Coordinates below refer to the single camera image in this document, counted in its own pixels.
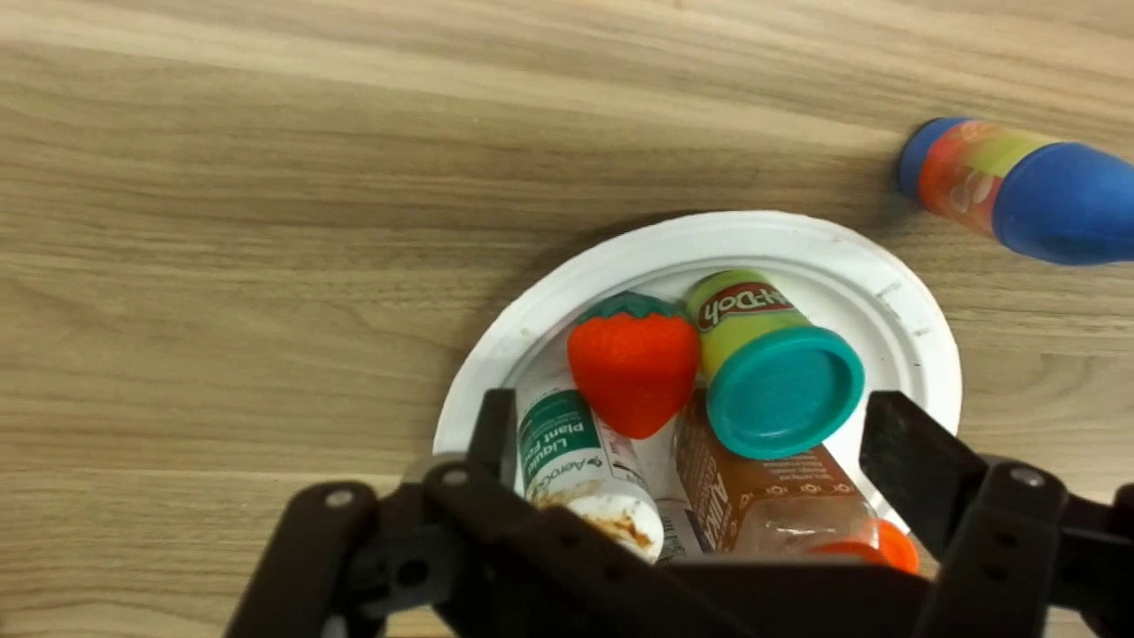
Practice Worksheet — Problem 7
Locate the blue bowling pin bottle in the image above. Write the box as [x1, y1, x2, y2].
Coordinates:
[890, 114, 1134, 270]

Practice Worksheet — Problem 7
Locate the pill bottle green label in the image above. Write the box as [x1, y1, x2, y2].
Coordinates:
[515, 387, 668, 567]

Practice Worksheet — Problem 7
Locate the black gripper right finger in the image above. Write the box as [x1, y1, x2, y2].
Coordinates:
[858, 388, 1134, 638]

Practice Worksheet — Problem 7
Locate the teal lid dough tub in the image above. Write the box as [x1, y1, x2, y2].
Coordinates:
[681, 264, 873, 464]

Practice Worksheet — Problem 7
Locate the orange ball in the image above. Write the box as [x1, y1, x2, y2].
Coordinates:
[562, 291, 705, 441]

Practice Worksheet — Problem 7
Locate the white paper plate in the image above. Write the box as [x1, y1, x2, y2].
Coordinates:
[427, 208, 968, 560]

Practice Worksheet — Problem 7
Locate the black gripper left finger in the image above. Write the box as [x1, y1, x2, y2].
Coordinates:
[224, 387, 711, 638]

